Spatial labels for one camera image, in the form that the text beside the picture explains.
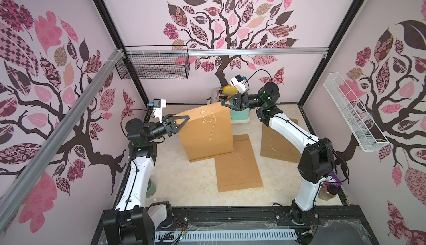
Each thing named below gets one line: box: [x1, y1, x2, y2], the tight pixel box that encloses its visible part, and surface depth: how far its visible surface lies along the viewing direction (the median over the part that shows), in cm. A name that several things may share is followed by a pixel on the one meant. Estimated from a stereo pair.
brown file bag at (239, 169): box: [214, 134, 264, 193], surface depth 90 cm
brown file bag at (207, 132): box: [175, 102, 234, 163], surface depth 69 cm
